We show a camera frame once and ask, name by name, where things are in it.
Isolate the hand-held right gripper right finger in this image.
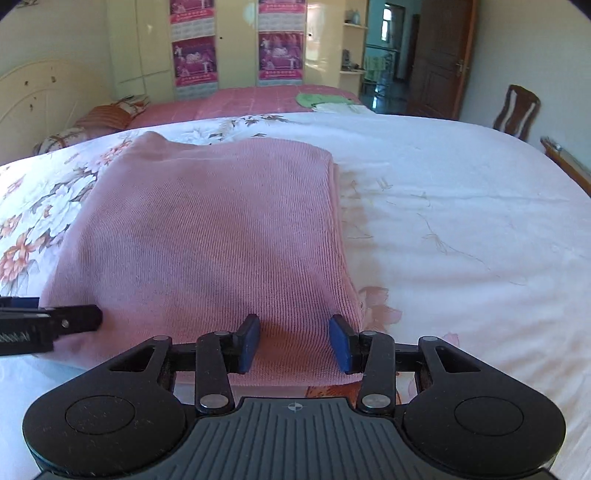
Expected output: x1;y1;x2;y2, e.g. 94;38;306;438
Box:
329;314;485;414

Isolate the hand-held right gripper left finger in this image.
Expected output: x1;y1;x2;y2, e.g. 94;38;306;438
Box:
107;314;262;414

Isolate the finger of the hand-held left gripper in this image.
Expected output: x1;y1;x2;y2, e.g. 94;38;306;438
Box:
48;304;103;335

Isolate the pink knit sweater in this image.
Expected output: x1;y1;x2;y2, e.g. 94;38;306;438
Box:
39;130;365;386

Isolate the floral pillow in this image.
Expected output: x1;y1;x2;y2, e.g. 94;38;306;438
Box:
32;124;121;155

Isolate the white floral bed sheet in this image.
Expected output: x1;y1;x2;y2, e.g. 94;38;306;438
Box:
0;112;591;480

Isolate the orange striped pillow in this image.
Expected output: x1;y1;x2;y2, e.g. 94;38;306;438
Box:
74;95;151;132

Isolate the cream bed headboard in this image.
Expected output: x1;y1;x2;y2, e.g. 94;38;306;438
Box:
0;59;114;160

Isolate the white cloth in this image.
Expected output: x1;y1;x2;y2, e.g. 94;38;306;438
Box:
311;102;372;116

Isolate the pink bed cover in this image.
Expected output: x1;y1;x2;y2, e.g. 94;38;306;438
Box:
124;84;363;130

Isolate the green cloth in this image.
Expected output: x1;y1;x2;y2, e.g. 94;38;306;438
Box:
295;92;356;109

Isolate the cream shelf unit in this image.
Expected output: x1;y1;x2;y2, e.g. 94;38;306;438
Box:
339;9;370;90

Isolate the cream wardrobe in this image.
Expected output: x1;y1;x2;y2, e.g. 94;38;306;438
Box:
106;0;345;100

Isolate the wooden bed footboard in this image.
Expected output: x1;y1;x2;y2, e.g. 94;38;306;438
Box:
540;136;591;195

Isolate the dark wooden door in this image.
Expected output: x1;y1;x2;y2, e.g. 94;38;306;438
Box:
406;0;478;121

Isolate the dark wooden chair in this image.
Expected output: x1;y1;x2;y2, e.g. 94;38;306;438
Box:
492;84;541;141

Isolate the pink wall poster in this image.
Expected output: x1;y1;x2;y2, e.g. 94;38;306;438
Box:
172;38;219;88
169;0;216;25
257;0;308;14
257;31;304;83

